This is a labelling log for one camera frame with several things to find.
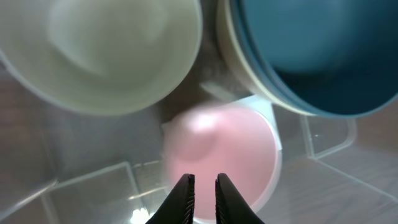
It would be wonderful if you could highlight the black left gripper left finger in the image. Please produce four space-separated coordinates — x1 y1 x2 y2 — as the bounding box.
146 174 195 224

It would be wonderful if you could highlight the white label in bin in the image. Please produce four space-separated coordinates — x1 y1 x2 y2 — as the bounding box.
230 95 282 150

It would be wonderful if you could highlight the white small bowl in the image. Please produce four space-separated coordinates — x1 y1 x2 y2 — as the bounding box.
1 0 203 116

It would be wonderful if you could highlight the beige large bowl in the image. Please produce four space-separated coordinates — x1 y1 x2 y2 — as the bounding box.
216 0 313 116

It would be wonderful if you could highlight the dark blue large bowl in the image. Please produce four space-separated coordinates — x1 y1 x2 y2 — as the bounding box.
229 0 397 118

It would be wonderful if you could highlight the pink plastic cup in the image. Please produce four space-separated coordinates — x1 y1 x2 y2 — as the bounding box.
164 104 282 223

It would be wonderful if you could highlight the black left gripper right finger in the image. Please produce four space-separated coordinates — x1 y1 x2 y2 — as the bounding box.
215 173 264 224

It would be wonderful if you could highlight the clear plastic storage bin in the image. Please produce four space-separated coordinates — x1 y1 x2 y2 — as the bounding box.
1 1 397 223

